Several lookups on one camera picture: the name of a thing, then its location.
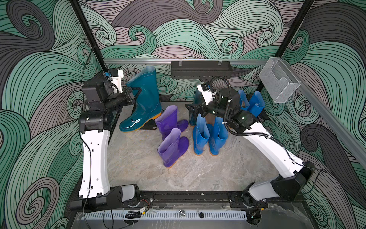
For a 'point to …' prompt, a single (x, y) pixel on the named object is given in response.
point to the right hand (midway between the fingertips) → (190, 100)
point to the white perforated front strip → (218, 215)
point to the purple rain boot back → (167, 119)
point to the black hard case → (149, 125)
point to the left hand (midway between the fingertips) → (140, 87)
